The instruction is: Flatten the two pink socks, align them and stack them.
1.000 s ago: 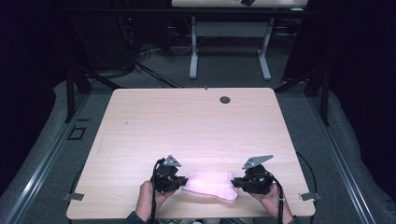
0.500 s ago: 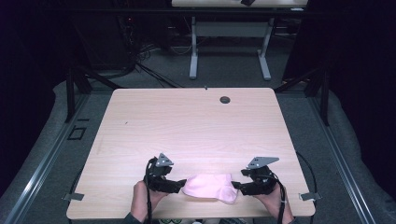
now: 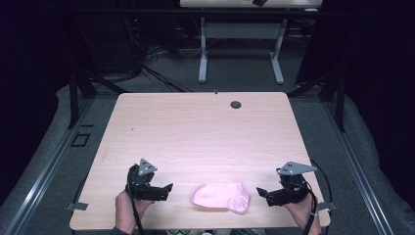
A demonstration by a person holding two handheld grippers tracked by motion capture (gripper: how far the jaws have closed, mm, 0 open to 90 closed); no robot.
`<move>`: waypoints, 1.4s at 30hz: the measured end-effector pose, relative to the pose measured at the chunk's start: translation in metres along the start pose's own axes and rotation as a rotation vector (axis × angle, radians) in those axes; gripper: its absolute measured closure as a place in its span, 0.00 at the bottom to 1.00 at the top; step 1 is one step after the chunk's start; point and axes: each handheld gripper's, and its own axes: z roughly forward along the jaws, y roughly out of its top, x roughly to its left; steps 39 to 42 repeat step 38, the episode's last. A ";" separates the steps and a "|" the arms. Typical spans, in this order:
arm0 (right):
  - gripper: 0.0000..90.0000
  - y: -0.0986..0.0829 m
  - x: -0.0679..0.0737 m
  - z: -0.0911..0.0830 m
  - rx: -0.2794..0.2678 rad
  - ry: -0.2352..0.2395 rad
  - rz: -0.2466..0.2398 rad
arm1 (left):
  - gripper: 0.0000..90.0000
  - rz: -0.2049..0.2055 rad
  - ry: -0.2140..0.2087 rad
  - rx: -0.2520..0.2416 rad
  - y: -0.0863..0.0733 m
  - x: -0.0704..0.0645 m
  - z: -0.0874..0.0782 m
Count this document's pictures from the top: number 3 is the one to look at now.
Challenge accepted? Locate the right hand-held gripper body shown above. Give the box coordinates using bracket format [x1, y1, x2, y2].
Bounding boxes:
[275, 161, 318, 206]

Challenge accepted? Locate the bundle of floor cables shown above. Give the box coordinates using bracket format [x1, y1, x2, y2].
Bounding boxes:
[122, 16, 194, 94]

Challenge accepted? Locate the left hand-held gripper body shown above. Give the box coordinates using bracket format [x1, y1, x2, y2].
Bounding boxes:
[124, 158, 161, 202]

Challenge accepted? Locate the left hand-held gripper black cable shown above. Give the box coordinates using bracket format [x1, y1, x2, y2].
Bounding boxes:
[126, 165, 145, 235]

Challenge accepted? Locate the grey-legged background table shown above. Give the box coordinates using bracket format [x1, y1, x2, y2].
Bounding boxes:
[178, 0, 324, 85]

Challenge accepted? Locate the pink sock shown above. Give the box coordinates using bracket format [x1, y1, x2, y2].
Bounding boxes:
[189, 180, 252, 215]

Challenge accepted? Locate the aluminium floor rail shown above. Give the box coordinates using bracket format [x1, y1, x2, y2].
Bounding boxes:
[322, 97, 396, 235]
[2, 97, 96, 235]

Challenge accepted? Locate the black metal frame stand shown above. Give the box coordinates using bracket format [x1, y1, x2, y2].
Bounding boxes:
[68, 69, 129, 130]
[287, 69, 347, 133]

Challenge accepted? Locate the right hand-held gripper black cable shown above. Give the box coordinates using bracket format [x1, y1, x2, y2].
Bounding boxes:
[301, 182, 320, 235]

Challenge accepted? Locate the person's left hand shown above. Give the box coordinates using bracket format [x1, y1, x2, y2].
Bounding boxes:
[114, 189, 155, 235]

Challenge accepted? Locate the thin black cable loop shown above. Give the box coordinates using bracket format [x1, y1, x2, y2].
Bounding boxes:
[309, 159, 335, 210]

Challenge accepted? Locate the hand-held gripper black cable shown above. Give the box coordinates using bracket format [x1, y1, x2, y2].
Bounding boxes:
[301, 182, 320, 235]
[126, 165, 145, 235]

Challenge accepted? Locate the person's lap clothing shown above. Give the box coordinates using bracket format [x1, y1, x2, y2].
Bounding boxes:
[165, 228, 266, 235]

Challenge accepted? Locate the person's right hand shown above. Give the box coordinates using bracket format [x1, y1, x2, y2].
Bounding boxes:
[283, 192, 323, 235]

